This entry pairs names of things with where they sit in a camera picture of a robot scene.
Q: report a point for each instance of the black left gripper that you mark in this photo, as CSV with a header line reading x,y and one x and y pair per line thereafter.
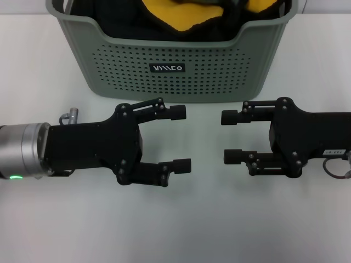
x,y
90,148

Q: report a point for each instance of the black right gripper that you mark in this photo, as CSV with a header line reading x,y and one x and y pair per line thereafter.
x,y
307,134

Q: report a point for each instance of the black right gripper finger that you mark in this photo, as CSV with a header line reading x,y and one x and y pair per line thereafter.
x,y
178,166
175,112

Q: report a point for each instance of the left wrist grey elbow connector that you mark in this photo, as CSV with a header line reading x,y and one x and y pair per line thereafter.
x,y
72,116

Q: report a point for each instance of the yellow towel with black edge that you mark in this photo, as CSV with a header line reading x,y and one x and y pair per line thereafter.
x,y
263,6
186,16

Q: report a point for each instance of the grey-green perforated plastic basket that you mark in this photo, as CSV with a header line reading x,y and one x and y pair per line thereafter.
x,y
123,90

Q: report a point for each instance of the black cloth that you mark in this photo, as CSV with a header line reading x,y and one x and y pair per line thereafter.
x,y
123,22

